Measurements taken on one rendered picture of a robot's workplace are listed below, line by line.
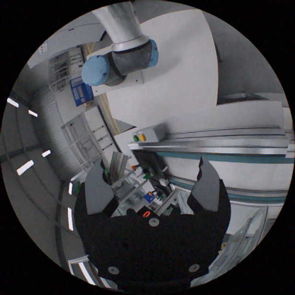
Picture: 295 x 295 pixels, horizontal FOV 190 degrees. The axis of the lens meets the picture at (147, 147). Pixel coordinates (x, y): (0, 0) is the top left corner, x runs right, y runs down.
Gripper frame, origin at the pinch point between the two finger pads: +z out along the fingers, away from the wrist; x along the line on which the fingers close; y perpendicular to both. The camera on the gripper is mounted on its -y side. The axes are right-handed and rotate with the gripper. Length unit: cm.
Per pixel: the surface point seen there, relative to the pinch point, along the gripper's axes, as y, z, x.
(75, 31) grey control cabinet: -229, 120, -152
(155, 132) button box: 7.1, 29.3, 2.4
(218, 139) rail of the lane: 2.0, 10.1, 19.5
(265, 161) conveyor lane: 2.7, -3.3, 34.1
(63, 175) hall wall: 463, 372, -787
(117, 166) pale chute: 47, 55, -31
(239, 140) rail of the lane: 0.0, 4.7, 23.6
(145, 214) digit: 41.3, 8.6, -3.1
